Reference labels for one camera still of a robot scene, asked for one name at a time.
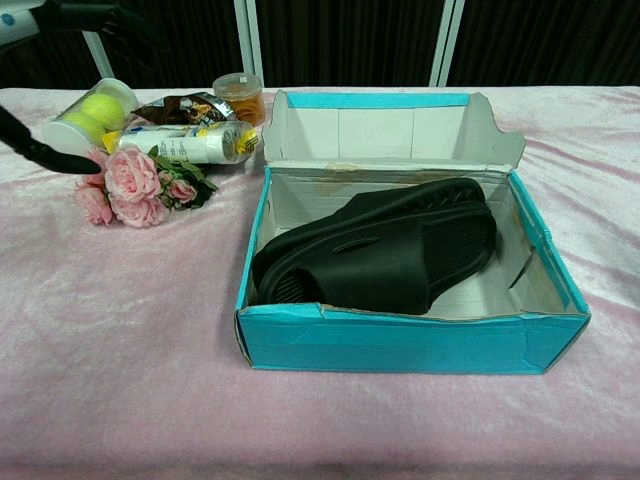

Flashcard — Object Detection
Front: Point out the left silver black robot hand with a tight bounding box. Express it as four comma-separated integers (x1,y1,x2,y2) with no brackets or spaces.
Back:
0,0,146,176

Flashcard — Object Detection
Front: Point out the black shoe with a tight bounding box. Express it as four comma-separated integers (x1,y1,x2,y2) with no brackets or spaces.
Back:
251,197,498,316
349,178,487,219

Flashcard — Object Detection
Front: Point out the blue cardboard shoe box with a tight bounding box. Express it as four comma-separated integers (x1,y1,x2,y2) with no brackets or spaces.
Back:
234,88,592,376

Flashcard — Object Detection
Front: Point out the clear plastic tennis ball tube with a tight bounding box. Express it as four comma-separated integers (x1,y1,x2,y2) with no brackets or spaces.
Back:
40,77,140,151

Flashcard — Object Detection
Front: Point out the yellow tennis ball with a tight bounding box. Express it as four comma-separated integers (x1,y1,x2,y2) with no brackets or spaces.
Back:
79,93,126,127
59,112,109,145

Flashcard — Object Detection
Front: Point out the pink artificial rose bouquet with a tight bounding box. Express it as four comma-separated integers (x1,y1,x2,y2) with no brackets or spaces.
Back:
74,146,220,230

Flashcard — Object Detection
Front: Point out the black pleated curtain panel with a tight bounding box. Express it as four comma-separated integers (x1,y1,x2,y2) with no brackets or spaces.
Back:
254,0,446,87
0,27,96,90
97,0,246,87
447,0,640,87

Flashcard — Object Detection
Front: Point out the white yellow snack package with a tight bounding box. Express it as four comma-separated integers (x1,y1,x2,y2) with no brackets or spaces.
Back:
102,119,262,165

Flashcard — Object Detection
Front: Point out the brown foil snack bag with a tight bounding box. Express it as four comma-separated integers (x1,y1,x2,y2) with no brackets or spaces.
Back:
130,92,236,126

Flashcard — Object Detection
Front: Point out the pink velvet tablecloth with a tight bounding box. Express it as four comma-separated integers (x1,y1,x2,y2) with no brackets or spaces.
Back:
0,85,640,480

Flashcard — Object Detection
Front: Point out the orange lidded plastic jar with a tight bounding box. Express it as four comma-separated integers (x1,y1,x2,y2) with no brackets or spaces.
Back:
212,73,266,126

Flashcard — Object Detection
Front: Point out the white metal frame post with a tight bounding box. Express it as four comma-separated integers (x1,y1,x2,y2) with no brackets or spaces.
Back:
428,0,467,87
233,0,265,87
81,30,104,79

